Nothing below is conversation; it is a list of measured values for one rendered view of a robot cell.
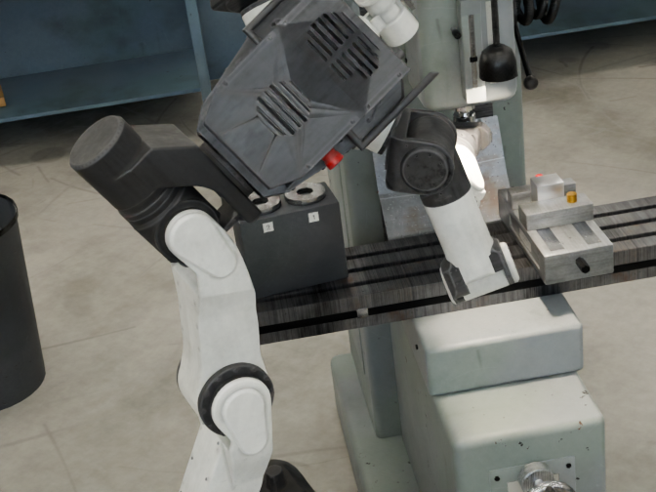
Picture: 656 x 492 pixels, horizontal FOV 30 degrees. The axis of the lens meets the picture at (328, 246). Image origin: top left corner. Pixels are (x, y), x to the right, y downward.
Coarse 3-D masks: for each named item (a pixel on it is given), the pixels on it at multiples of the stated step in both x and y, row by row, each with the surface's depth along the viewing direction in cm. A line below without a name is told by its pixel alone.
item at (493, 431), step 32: (416, 384) 287; (512, 384) 261; (544, 384) 260; (576, 384) 258; (416, 416) 298; (448, 416) 254; (480, 416) 252; (512, 416) 251; (544, 416) 250; (576, 416) 248; (416, 448) 309; (448, 448) 251; (480, 448) 246; (512, 448) 247; (544, 448) 248; (576, 448) 249; (448, 480) 259; (480, 480) 250; (512, 480) 251; (576, 480) 253
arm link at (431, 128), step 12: (420, 120) 211; (432, 120) 210; (408, 132) 210; (420, 132) 206; (432, 132) 206; (444, 132) 208; (444, 144) 204; (456, 156) 210; (456, 168) 209; (456, 180) 209; (468, 180) 212; (444, 192) 210; (456, 192) 210; (432, 204) 211; (444, 204) 210
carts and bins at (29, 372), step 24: (0, 216) 418; (0, 240) 389; (0, 264) 391; (24, 264) 408; (0, 288) 394; (24, 288) 407; (0, 312) 397; (24, 312) 407; (0, 336) 400; (24, 336) 409; (0, 360) 403; (24, 360) 411; (0, 384) 407; (24, 384) 414; (0, 408) 411
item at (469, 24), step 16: (464, 0) 235; (464, 16) 236; (464, 32) 238; (480, 32) 238; (464, 48) 239; (480, 48) 239; (464, 64) 241; (464, 80) 243; (480, 80) 242; (464, 96) 246; (480, 96) 244
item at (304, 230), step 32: (288, 192) 265; (320, 192) 263; (256, 224) 258; (288, 224) 260; (320, 224) 262; (256, 256) 261; (288, 256) 263; (320, 256) 265; (256, 288) 264; (288, 288) 266
